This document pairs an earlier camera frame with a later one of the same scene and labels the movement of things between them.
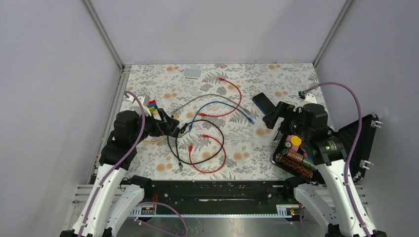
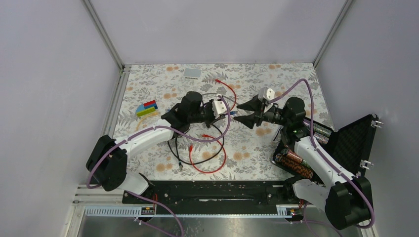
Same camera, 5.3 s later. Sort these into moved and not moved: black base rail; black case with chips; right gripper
Moved: right gripper
Not moved: black case with chips; black base rail
